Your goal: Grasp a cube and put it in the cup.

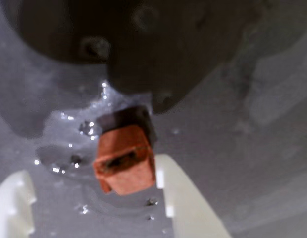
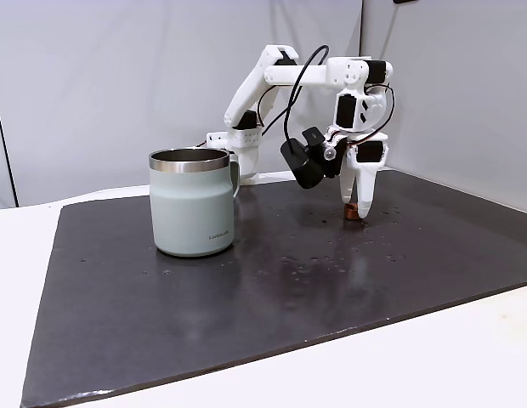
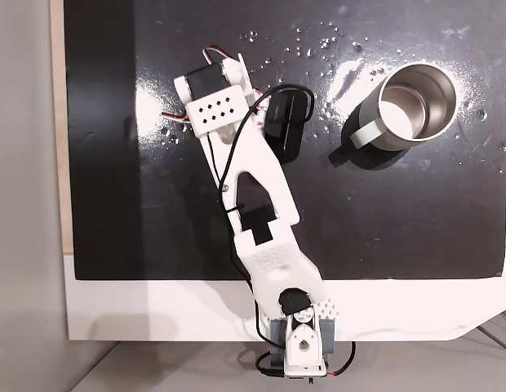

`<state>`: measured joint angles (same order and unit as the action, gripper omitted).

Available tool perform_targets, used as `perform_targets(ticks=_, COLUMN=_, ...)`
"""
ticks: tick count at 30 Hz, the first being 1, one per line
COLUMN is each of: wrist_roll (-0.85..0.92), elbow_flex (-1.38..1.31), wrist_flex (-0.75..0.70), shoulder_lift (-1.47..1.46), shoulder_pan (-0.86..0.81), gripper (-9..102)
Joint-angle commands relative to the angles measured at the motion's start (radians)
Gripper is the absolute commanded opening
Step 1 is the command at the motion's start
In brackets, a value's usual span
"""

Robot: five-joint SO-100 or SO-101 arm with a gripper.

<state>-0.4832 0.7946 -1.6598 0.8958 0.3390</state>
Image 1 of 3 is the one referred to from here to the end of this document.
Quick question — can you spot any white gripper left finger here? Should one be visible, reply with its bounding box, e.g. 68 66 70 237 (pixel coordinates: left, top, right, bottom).
0 169 37 238

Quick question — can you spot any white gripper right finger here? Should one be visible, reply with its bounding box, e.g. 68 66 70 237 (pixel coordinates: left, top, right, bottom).
154 153 234 238

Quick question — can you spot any small red cube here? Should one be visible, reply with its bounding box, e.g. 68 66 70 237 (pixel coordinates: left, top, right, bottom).
92 124 157 197

